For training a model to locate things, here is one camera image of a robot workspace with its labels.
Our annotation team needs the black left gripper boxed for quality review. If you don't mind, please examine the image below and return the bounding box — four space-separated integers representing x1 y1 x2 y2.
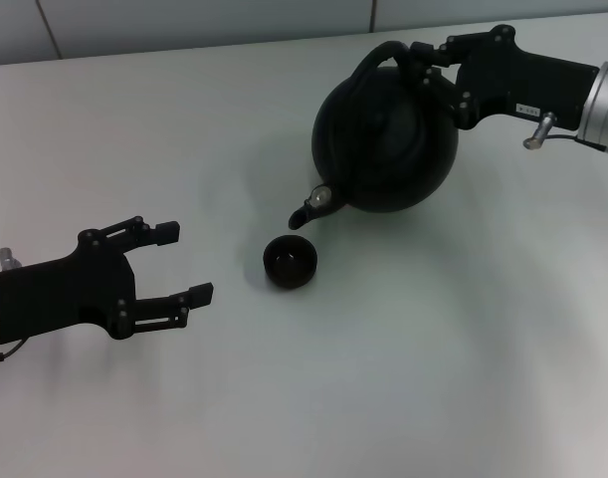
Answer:
0 216 216 346

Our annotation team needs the small black teacup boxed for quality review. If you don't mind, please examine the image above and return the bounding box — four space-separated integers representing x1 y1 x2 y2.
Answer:
262 235 319 292

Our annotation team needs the black teapot with loop handle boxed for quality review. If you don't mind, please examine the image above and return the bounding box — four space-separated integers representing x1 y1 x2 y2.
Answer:
287 40 462 232

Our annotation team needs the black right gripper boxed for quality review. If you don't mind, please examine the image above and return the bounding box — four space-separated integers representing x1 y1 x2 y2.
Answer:
409 25 601 132

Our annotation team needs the left arm cable with connector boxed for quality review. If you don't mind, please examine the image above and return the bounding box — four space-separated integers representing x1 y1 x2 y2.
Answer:
0 246 24 366

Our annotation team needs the right arm cable with connector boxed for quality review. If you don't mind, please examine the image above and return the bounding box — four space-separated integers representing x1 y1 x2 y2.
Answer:
521 113 608 156

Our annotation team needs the arm cable with connector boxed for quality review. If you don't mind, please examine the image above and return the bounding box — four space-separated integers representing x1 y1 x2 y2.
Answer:
0 246 24 366
521 113 608 156

